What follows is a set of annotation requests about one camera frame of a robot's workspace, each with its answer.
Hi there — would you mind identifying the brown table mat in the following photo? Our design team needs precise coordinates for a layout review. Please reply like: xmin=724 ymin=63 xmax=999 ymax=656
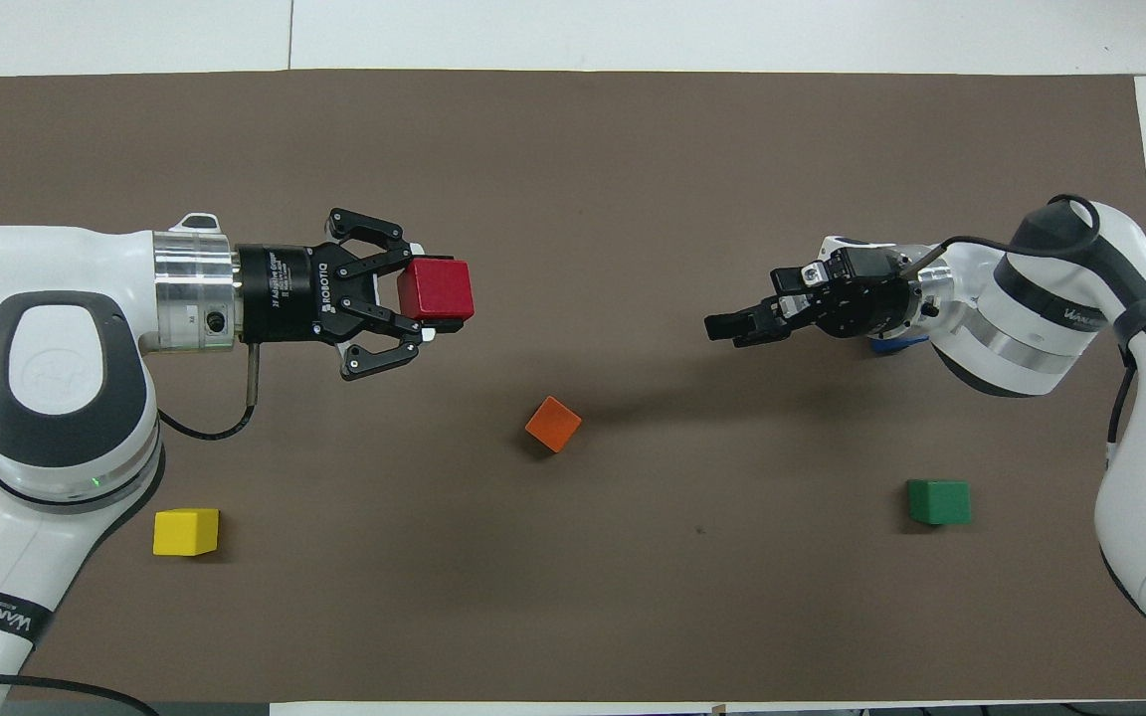
xmin=0 ymin=69 xmax=1146 ymax=705

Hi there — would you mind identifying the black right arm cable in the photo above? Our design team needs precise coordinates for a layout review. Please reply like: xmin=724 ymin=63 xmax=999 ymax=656
xmin=889 ymin=193 xmax=1138 ymax=470

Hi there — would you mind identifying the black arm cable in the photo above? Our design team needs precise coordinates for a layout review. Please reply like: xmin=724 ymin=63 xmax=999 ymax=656
xmin=889 ymin=193 xmax=1138 ymax=470
xmin=0 ymin=333 xmax=262 ymax=716

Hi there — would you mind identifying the yellow wooden block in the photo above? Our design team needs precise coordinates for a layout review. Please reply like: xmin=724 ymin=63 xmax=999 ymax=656
xmin=152 ymin=508 xmax=221 ymax=558

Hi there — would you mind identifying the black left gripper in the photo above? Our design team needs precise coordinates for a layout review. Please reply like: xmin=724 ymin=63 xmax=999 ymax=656
xmin=235 ymin=207 xmax=437 ymax=384

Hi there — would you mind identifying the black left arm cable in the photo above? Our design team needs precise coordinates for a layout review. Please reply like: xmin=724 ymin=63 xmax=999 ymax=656
xmin=0 ymin=333 xmax=262 ymax=716

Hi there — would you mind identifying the green wooden block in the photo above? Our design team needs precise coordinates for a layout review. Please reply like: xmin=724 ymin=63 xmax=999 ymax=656
xmin=906 ymin=478 xmax=973 ymax=527

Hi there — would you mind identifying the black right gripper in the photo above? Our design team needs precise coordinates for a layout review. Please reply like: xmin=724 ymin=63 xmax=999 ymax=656
xmin=703 ymin=245 xmax=924 ymax=348

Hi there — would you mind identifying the orange wooden block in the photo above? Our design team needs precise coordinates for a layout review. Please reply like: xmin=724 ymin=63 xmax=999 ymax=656
xmin=524 ymin=396 xmax=583 ymax=454

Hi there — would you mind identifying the red wooden block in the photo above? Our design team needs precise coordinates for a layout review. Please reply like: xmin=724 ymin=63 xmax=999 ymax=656
xmin=395 ymin=258 xmax=477 ymax=333

